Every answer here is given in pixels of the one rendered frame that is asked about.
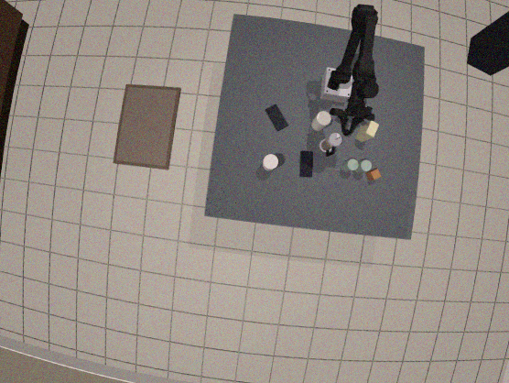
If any white cylinder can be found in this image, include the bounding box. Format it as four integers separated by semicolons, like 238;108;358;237
311;111;331;131
263;154;278;171

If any beige rectangular block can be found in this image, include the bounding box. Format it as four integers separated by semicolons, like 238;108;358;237
356;121;379;142

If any glass coffee press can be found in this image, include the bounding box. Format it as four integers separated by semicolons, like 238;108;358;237
319;129;350;157

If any brown cube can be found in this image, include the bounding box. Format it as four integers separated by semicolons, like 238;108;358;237
366;169;382;181

